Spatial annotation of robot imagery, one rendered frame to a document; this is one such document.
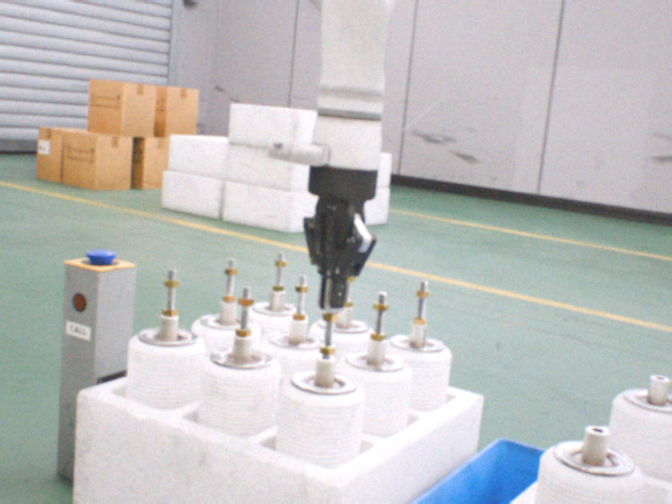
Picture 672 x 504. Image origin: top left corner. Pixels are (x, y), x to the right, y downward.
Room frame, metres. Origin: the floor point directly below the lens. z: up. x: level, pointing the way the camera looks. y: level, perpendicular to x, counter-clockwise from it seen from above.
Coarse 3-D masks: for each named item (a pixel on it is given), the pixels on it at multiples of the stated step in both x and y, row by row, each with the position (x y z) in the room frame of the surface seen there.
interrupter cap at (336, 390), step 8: (296, 376) 0.92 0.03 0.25; (304, 376) 0.92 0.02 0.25; (312, 376) 0.93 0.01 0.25; (336, 376) 0.93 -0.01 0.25; (344, 376) 0.93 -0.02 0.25; (296, 384) 0.89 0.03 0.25; (304, 384) 0.89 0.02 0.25; (312, 384) 0.90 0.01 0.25; (336, 384) 0.91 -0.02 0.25; (344, 384) 0.91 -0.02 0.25; (352, 384) 0.91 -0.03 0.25; (312, 392) 0.87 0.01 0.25; (320, 392) 0.87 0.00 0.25; (328, 392) 0.87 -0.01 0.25; (336, 392) 0.87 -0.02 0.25; (344, 392) 0.88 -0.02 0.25; (352, 392) 0.89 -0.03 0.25
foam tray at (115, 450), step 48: (96, 432) 0.98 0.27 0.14; (144, 432) 0.94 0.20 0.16; (192, 432) 0.91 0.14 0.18; (432, 432) 0.99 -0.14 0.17; (96, 480) 0.98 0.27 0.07; (144, 480) 0.94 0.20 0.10; (192, 480) 0.90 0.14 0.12; (240, 480) 0.87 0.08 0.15; (288, 480) 0.83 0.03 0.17; (336, 480) 0.81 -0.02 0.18; (384, 480) 0.89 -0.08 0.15; (432, 480) 1.01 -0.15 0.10
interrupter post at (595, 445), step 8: (592, 432) 0.75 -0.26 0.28; (600, 432) 0.76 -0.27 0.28; (608, 432) 0.76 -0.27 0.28; (584, 440) 0.76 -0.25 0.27; (592, 440) 0.75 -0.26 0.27; (600, 440) 0.75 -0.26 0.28; (608, 440) 0.75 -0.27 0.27; (584, 448) 0.76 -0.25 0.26; (592, 448) 0.75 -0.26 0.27; (600, 448) 0.75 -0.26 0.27; (584, 456) 0.75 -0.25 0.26; (592, 456) 0.75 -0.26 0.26; (600, 456) 0.75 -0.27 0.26; (600, 464) 0.75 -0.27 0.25
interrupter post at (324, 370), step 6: (318, 360) 0.90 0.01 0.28; (324, 360) 0.90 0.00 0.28; (330, 360) 0.90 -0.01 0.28; (318, 366) 0.90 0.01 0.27; (324, 366) 0.90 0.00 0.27; (330, 366) 0.90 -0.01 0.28; (318, 372) 0.90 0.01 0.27; (324, 372) 0.90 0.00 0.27; (330, 372) 0.90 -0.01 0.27; (318, 378) 0.90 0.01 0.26; (324, 378) 0.90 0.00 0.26; (330, 378) 0.90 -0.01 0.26; (318, 384) 0.90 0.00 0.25; (324, 384) 0.90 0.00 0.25; (330, 384) 0.90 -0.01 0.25
